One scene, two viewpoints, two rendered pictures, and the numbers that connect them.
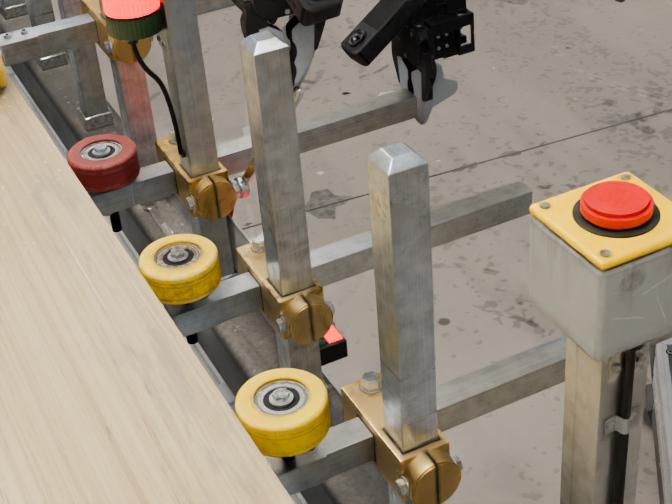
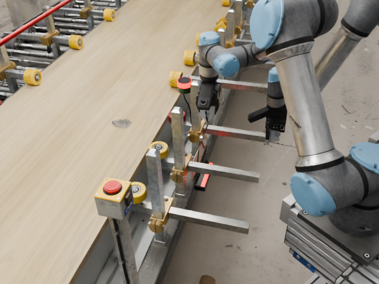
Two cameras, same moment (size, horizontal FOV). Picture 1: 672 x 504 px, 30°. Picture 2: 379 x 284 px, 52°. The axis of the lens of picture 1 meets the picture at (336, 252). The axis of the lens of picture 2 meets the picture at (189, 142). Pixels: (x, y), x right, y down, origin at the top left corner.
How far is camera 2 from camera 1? 0.82 m
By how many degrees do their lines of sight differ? 33
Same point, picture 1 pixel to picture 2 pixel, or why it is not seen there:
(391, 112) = (256, 137)
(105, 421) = (106, 173)
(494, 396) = (189, 218)
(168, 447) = not seen: hidden behind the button
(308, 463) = (137, 206)
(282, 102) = (177, 125)
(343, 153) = (336, 138)
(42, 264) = (136, 133)
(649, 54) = not seen: outside the picture
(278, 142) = (175, 133)
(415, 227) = (153, 169)
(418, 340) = (155, 194)
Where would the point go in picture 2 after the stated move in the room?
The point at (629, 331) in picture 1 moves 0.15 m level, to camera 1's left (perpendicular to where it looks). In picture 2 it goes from (104, 213) to (67, 186)
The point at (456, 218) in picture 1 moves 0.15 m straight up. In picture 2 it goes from (233, 173) to (235, 143)
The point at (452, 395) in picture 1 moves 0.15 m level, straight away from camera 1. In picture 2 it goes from (179, 212) to (208, 191)
